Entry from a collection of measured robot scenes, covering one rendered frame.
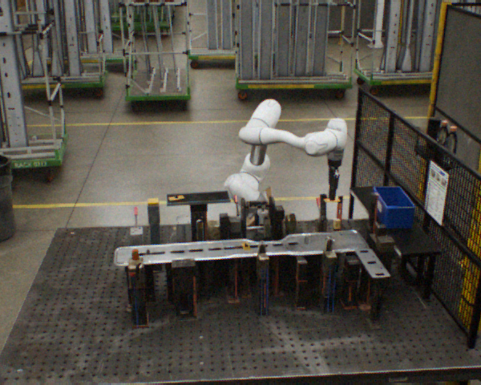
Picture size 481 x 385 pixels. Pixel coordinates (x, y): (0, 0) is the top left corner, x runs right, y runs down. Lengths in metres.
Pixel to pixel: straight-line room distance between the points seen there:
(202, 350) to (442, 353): 1.17
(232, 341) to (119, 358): 0.56
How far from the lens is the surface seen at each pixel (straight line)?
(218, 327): 3.21
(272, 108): 3.55
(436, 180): 3.38
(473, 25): 5.34
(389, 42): 10.83
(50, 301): 3.56
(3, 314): 4.84
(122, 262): 3.22
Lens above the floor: 2.59
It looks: 24 degrees down
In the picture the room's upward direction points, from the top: straight up
